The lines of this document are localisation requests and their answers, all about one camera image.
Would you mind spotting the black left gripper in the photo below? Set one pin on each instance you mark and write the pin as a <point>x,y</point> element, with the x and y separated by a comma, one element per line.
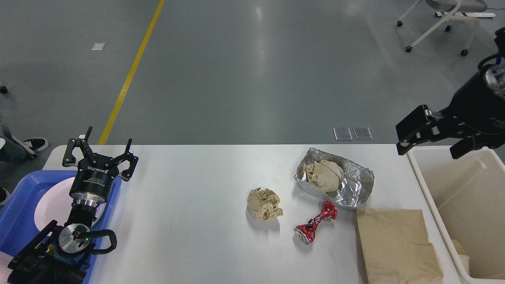
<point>94,182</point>

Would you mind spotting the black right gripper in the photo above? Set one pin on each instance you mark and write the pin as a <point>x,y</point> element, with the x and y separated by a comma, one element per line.
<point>478,104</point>

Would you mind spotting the pink plate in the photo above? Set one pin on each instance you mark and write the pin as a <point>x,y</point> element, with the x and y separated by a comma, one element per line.
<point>55,204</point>

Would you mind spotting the brown paper bag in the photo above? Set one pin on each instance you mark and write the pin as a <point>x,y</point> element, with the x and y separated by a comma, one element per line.
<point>396,247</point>

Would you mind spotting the white paper cup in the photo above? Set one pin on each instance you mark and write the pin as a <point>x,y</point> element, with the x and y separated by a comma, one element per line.
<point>464,259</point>

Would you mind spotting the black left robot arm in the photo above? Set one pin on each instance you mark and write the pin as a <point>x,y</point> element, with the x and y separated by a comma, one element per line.
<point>59,254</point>

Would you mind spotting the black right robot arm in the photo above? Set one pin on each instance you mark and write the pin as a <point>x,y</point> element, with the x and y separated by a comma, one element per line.
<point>498,51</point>

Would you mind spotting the light green plate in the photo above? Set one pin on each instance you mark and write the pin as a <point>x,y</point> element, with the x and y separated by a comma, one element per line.
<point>99,212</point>

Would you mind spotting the beige plastic bin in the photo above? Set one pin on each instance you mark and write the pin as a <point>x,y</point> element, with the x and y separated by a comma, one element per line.
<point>466,198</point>

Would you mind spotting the black white sneaker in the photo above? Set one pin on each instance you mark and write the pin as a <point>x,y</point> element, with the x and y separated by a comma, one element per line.
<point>33,146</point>

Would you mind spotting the white office chair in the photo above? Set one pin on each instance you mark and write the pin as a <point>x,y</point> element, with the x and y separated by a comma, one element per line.
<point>454,10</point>

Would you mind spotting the floor outlet cover right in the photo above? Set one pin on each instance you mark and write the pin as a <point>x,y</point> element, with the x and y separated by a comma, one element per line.
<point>363,133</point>

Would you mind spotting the floor outlet cover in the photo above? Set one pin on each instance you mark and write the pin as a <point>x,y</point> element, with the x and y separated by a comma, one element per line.
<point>363,133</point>
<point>342,134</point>

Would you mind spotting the person's jeans leg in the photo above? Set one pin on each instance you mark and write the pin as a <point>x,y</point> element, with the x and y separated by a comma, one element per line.
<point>11,152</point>

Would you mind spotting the floor outlet cover left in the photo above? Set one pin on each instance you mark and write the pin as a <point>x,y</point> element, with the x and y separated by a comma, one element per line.
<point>342,134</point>

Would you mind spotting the crumpled aluminium foil tray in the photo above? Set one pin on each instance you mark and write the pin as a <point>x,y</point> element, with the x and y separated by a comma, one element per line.
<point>356,185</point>

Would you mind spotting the crumpled paper in foil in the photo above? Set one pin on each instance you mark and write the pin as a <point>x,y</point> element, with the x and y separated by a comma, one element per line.
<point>325,175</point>

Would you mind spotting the pink object tray corner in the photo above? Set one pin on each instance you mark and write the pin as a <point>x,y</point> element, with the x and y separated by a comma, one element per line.
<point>5,259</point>

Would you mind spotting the crumpled brown paper ball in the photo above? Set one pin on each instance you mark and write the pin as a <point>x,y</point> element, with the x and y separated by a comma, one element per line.
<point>263,204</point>

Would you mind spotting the red foil wrapper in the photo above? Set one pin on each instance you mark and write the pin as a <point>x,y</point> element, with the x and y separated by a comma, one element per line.
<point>307,232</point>

